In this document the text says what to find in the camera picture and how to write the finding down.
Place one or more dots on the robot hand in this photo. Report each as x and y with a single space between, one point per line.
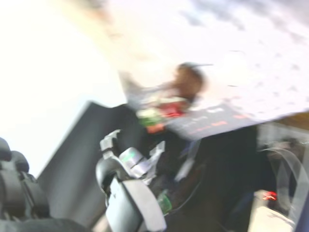
135 205

